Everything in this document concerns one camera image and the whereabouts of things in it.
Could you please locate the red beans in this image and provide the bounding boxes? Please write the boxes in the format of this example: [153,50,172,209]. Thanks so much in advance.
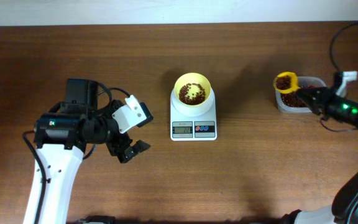
[275,75,316,108]

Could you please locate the orange measuring scoop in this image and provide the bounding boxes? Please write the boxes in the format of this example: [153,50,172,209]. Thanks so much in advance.
[273,72,300,94]

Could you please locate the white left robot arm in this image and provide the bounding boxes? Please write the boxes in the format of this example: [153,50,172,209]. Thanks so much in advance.
[22,78,154,223]

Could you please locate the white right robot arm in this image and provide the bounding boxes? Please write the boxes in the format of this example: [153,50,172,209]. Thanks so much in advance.
[280,88,358,223]

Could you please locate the white digital kitchen scale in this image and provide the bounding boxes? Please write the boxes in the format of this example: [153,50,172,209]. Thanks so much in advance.
[170,88,218,141]

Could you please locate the yellow plastic bowl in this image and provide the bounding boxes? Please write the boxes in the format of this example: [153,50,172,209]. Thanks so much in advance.
[173,72,213,107]

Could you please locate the clear plastic container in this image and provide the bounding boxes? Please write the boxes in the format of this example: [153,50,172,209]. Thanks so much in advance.
[275,77,326,114]

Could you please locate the black left camera cable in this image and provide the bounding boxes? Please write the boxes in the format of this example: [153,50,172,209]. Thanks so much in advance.
[22,82,133,224]

